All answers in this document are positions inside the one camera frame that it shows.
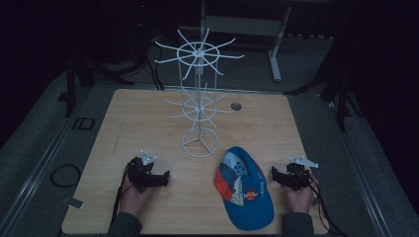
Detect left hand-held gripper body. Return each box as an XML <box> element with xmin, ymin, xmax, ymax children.
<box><xmin>126</xmin><ymin>150</ymin><xmax>163</xmax><ymax>194</ymax></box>

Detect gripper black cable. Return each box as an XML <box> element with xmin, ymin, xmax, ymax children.
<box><xmin>110</xmin><ymin>164</ymin><xmax>136</xmax><ymax>228</ymax></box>
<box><xmin>293</xmin><ymin>171</ymin><xmax>348</xmax><ymax>237</ymax></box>

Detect white wire display rack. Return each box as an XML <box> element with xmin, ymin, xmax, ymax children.
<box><xmin>153</xmin><ymin>28</ymin><xmax>246</xmax><ymax>159</ymax></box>

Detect black hanging cables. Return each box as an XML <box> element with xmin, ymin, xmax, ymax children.
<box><xmin>139</xmin><ymin>19</ymin><xmax>166</xmax><ymax>92</ymax></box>

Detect blue and orange cap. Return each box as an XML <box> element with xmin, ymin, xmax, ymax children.
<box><xmin>212</xmin><ymin>146</ymin><xmax>276</xmax><ymax>232</ymax></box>

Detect black metal stand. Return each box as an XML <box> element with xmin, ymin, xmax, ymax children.
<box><xmin>285</xmin><ymin>62</ymin><xmax>365</xmax><ymax>133</ymax></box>
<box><xmin>57</xmin><ymin>53</ymin><xmax>134</xmax><ymax>119</ymax></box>

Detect person's left hand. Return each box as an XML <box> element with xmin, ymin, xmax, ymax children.
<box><xmin>118</xmin><ymin>164</ymin><xmax>156</xmax><ymax>217</ymax></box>

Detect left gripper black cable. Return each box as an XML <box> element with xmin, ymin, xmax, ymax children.
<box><xmin>110</xmin><ymin>164</ymin><xmax>136</xmax><ymax>228</ymax></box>

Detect black cable loop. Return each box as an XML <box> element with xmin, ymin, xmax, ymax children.
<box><xmin>49</xmin><ymin>163</ymin><xmax>82</xmax><ymax>189</ymax></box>

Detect white metal desk frame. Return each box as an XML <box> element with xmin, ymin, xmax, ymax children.
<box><xmin>200</xmin><ymin>0</ymin><xmax>294</xmax><ymax>83</ymax></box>

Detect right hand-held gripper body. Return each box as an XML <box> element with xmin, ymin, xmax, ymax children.
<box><xmin>278</xmin><ymin>155</ymin><xmax>320</xmax><ymax>193</ymax></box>

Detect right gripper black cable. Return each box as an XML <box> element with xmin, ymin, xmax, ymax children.
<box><xmin>293</xmin><ymin>171</ymin><xmax>348</xmax><ymax>237</ymax></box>

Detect person's right hand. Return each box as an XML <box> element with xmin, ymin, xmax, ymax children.
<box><xmin>282</xmin><ymin>171</ymin><xmax>320</xmax><ymax>215</ymax></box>

